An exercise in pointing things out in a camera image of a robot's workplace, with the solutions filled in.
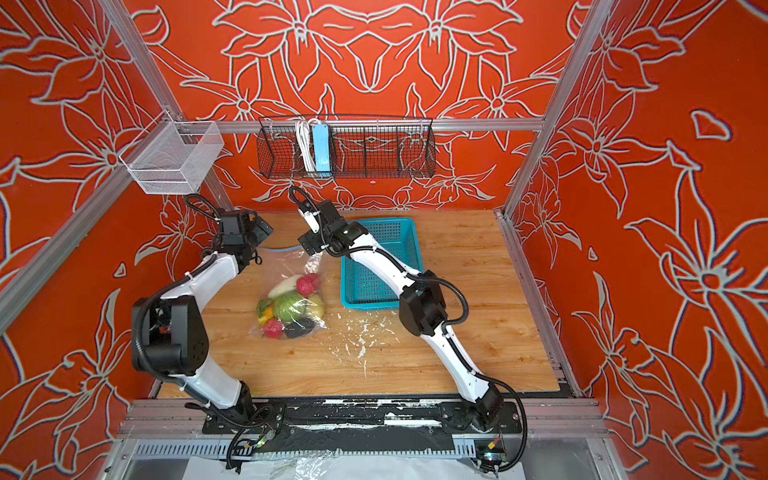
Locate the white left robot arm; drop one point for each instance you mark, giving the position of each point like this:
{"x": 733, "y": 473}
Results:
{"x": 169, "y": 338}

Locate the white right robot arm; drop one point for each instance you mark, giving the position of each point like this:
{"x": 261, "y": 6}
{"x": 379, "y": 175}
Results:
{"x": 429, "y": 306}

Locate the clear zip top bag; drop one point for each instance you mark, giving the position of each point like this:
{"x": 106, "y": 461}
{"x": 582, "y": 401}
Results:
{"x": 278, "y": 264}

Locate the yellow green potato toy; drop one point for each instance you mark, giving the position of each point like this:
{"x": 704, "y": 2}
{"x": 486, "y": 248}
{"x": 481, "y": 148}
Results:
{"x": 315, "y": 306}

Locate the clear plastic wall bin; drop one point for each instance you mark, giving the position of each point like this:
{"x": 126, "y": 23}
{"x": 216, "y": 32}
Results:
{"x": 168, "y": 162}

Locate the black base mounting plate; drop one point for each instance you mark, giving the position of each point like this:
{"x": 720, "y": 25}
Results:
{"x": 447, "y": 413}

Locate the black wire wall basket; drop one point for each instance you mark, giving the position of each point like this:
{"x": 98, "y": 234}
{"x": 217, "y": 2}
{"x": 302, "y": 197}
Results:
{"x": 355, "y": 152}

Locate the white daikon toy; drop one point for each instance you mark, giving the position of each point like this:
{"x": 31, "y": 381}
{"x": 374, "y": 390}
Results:
{"x": 284, "y": 286}

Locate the teal plastic perforated basket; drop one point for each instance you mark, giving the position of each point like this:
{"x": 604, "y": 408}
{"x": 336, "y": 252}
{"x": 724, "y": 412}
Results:
{"x": 360, "y": 288}

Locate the yellow orange pepper toy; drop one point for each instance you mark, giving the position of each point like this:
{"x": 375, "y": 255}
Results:
{"x": 265, "y": 315}

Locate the dark brown avocado toy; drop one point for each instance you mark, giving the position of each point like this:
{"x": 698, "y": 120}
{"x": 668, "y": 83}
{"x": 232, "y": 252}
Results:
{"x": 298, "y": 328}

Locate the light blue flat box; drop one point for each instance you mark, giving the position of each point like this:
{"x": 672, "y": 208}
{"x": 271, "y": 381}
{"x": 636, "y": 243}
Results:
{"x": 321, "y": 143}

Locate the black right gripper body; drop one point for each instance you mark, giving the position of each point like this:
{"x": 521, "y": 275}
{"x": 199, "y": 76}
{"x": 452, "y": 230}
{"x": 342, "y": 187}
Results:
{"x": 317, "y": 238}

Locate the green cabbage toy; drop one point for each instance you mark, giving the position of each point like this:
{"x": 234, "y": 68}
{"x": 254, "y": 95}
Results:
{"x": 289, "y": 306}

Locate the red round fruit toy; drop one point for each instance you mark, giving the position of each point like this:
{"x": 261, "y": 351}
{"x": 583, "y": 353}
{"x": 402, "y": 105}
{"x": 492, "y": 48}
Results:
{"x": 308, "y": 284}

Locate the aluminium frame rail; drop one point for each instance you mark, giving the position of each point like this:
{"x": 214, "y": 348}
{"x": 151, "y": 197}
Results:
{"x": 440, "y": 125}

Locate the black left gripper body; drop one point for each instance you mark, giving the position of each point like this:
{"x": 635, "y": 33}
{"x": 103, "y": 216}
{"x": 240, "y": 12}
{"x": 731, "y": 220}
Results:
{"x": 259, "y": 233}

